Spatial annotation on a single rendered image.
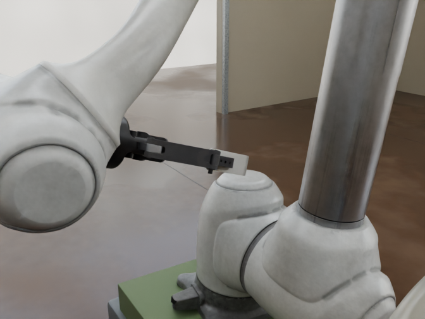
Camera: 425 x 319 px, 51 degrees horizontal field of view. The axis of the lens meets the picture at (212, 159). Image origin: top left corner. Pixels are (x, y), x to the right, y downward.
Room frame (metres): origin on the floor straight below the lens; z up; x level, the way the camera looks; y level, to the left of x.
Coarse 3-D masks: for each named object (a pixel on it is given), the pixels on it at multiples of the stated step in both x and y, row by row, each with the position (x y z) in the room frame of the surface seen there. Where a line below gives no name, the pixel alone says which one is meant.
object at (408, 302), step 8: (424, 280) 0.30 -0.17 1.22; (416, 288) 0.30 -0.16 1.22; (424, 288) 0.29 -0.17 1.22; (408, 296) 0.29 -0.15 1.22; (416, 296) 0.29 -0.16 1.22; (424, 296) 0.29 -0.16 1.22; (400, 304) 0.29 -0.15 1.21; (408, 304) 0.28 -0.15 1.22; (416, 304) 0.28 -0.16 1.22; (424, 304) 0.28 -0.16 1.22; (400, 312) 0.28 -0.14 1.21; (408, 312) 0.28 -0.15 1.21; (416, 312) 0.28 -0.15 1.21; (424, 312) 0.28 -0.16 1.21
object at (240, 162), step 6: (228, 156) 0.60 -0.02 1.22; (234, 156) 0.60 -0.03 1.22; (240, 156) 0.61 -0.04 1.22; (246, 156) 0.62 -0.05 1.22; (234, 162) 0.60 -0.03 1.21; (240, 162) 0.61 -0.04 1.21; (246, 162) 0.61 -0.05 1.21; (222, 168) 0.59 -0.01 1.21; (228, 168) 0.59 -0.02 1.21; (234, 168) 0.60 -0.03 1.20; (240, 168) 0.61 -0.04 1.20; (246, 168) 0.61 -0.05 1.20; (240, 174) 0.61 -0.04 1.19
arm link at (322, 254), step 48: (336, 0) 0.62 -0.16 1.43; (384, 0) 0.57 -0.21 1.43; (336, 48) 0.60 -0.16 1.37; (384, 48) 0.57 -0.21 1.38; (336, 96) 0.58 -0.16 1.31; (384, 96) 0.57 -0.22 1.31; (336, 144) 0.57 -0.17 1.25; (336, 192) 0.57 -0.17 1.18; (288, 240) 0.57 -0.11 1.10; (336, 240) 0.55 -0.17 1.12; (288, 288) 0.55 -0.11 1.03; (336, 288) 0.52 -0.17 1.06; (384, 288) 0.53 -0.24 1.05
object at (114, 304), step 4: (112, 300) 0.83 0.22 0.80; (116, 300) 0.83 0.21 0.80; (108, 304) 0.82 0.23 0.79; (112, 304) 0.81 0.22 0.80; (116, 304) 0.81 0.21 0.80; (108, 308) 0.82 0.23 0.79; (112, 308) 0.80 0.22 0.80; (116, 308) 0.80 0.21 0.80; (108, 312) 0.82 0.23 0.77; (112, 312) 0.80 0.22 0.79; (116, 312) 0.79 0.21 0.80; (120, 312) 0.79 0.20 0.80; (112, 316) 0.80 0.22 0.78; (116, 316) 0.78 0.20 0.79; (120, 316) 0.77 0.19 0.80; (124, 316) 0.77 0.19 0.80
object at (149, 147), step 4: (140, 144) 0.56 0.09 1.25; (144, 144) 0.55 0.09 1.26; (148, 144) 0.54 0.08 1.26; (152, 144) 0.54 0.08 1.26; (140, 148) 0.55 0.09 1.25; (144, 148) 0.54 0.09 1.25; (148, 148) 0.53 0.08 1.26; (152, 148) 0.53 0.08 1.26; (156, 148) 0.54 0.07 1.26; (160, 148) 0.54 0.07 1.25; (152, 152) 0.54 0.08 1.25; (156, 152) 0.54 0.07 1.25; (160, 152) 0.54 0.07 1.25
